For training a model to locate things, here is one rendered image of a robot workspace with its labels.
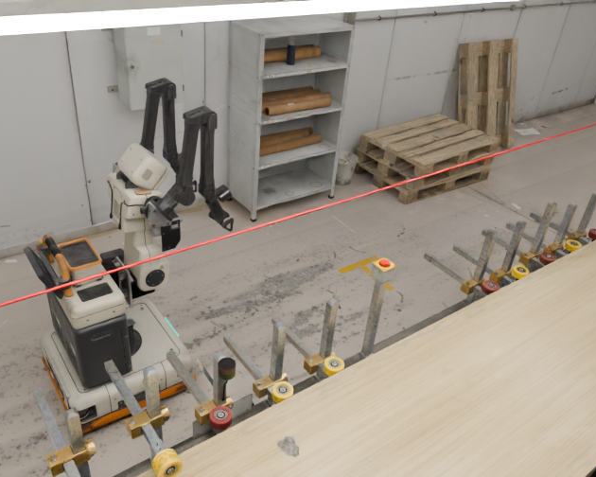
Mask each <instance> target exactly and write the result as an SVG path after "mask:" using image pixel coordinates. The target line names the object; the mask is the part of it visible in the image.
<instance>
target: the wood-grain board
mask: <svg viewBox="0 0 596 477"><path fill-rule="evenodd" d="M285 436H293V437H294V439H295V444H296V445H298V446H299V448H300V449H299V454H300V455H297V456H296V457H292V456H288V455H287V454H286V453H285V452H281V451H280V450H279V448H278V445H277V442H278V441H279V440H281V441H283V440H284V438H285ZM178 456H179V458H180V460H181V461H182V463H183V466H182V468H181V470H180V472H179V473H178V474H177V475H176V476H174V477H588V475H589V474H590V473H591V472H592V471H593V470H594V469H596V240H594V241H592V242H591V243H589V244H587V245H585V246H583V247H581V248H579V249H577V250H575V251H574V252H572V253H570V254H568V255H566V256H563V257H561V258H559V259H557V260H556V261H554V262H552V263H550V264H548V265H546V266H544V267H542V268H541V269H539V270H537V271H535V272H533V273H531V274H528V275H526V276H524V277H522V278H520V279H519V280H517V281H515V282H513V283H511V284H509V285H508V286H506V287H504V288H502V289H500V290H498V291H495V292H493V293H491V294H489V295H487V296H485V297H484V298H482V299H480V300H478V301H476V302H475V303H473V304H471V305H469V306H467V307H465V308H463V309H460V310H458V311H456V312H454V313H452V314H450V315H449V316H447V317H445V318H444V319H442V320H440V321H438V322H436V323H434V324H432V325H430V326H428V327H425V328H423V329H421V330H419V331H417V332H415V333H413V334H412V335H411V336H409V337H407V338H405V339H403V340H401V341H399V342H397V343H395V344H392V345H390V346H388V347H386V348H384V349H382V350H380V351H378V353H376V354H374V355H372V356H370V357H368V358H366V359H364V360H362V361H360V362H357V363H355V364H353V365H351V366H349V367H347V368H345V369H344V370H342V371H341V372H339V373H337V374H335V375H333V376H331V377H329V378H327V379H325V380H322V381H320V382H318V383H316V384H314V385H312V386H311V387H309V388H307V389H306V390H304V391H302V392H300V393H298V394H296V395H294V396H292V397H289V398H287V399H285V400H283V401H281V402H279V403H278V404H276V405H274V406H272V407H271V408H269V409H267V410H265V411H263V412H261V413H259V414H257V415H254V416H252V417H250V418H248V419H246V420H245V421H243V422H241V423H239V424H237V425H236V426H234V427H232V428H230V429H228V430H226V431H224V432H222V433H219V434H217V435H215V436H214V437H212V438H210V439H208V440H206V441H204V442H202V443H200V444H199V445H197V446H195V447H193V448H191V449H189V450H186V451H184V452H182V453H181V454H179V455H178Z"/></svg>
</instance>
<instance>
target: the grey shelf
mask: <svg viewBox="0 0 596 477"><path fill-rule="evenodd" d="M355 30H356V27H355V26H352V25H350V24H347V23H345V22H342V21H339V20H337V19H334V18H331V17H328V16H325V15H323V14H314V15H300V16H287V17H272V18H258V19H245V20H231V21H229V85H228V151H227V187H228V188H229V190H230V191H231V193H232V195H233V196H232V197H234V198H235V199H236V200H237V201H238V202H240V203H241V204H242V205H243V206H245V207H246V208H247V209H248V210H249V211H250V212H251V217H250V221H252V222H254V221H256V210H258V209H261V208H264V207H268V206H270V205H273V204H276V203H283V202H288V201H291V200H295V199H298V198H302V197H305V196H308V195H312V194H315V193H319V192H322V191H326V190H328V189H331V194H330V195H328V198H329V199H333V198H334V196H333V195H334V187H335V181H336V173H337V166H338V159H339V151H340V144H341V137H342V123H343V117H344V109H345V102H346V95H347V88H348V81H349V73H350V66H351V59H352V52H353V44H354V38H355ZM353 32H354V33H353ZM316 33H317V34H316ZM322 36H323V37H322ZM289 38H294V39H296V45H305V44H314V45H315V46H319V47H320V48H321V55H320V57H315V58H306V59H298V60H295V63H294V65H287V61H281V62H264V50H265V49H270V48H278V47H287V46H288V43H289ZM315 41H316V44H315ZM348 54H349V55H348ZM258 55H259V56H258ZM318 73H319V75H318ZM311 81H312V83H311ZM317 82H318V83H317ZM308 86H312V87H313V89H315V88H316V89H319V90H320V91H321V93H326V92H329V93H330V94H331V96H332V98H331V106H329V107H323V108H318V109H312V110H306V111H300V112H294V113H288V114H282V115H272V116H266V114H265V112H262V113H261V109H262V93H267V92H273V91H281V90H288V89H294V88H301V87H308ZM259 101H260V102H259ZM259 106H260V107H259ZM259 109H260V110H259ZM254 111H255V112H254ZM313 119H314V121H313ZM307 120H308V122H307ZM311 126H312V127H311ZM307 127H311V128H312V129H313V134H318V133H319V134H320V135H321V137H322V141H321V142H319V143H315V144H311V145H307V146H303V147H300V148H295V149H291V150H284V151H280V152H277V153H272V154H268V155H264V156H260V157H259V149H260V136H261V135H266V134H272V133H281V132H286V131H292V130H297V129H303V128H307ZM313 134H311V135H313ZM337 142H338V143H337ZM257 143H258V144H257ZM309 157H310V158H309ZM304 159H305V162H304ZM308 166H309V167H308Z"/></svg>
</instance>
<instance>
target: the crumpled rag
mask: <svg viewBox="0 0 596 477"><path fill-rule="evenodd" d="M277 445H278V448H279V450H280V451H281V452H285V453H286V454H287V455H288V456H292V457H296V456H297V455H300V454H299V449H300V448H299V446H298V445H296V444H295V439H294V437H293V436H285V438H284V440H283V441H281V440H279V441H278V442H277Z"/></svg>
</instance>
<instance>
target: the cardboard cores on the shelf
mask: <svg viewBox="0 0 596 477"><path fill-rule="evenodd" d="M287 52H288V47H278V48H270V49H265V50H264V62H281V61H286V60H287ZM320 55H321V48H320V47H319V46H315V45H314V44H305V45H296V50H295V60H298V59H306V58H315V57H320ZM331 98H332V96H331V94H330V93H329V92H326V93H321V91H320V90H319V89H313V87H312V86H308V87H301V88H294V89H288V90H281V91H273V92H267V93H262V109H261V113H262V112H265V114H266V116H272V115H282V114H288V113H294V112H300V111H306V110H312V109H318V108H323V107H329V106H331ZM311 134H313V130H312V128H311V127H307V128H303V129H297V130H292V131H286V132H277V133H272V134H266V135H261V136H260V149H259V157H260V156H264V155H268V154H272V153H277V152H280V151H284V150H291V149H295V148H300V147H303V146H307V145H311V144H315V143H319V142H321V141H322V137H321V135H320V134H319V133H318V134H313V135H311Z"/></svg>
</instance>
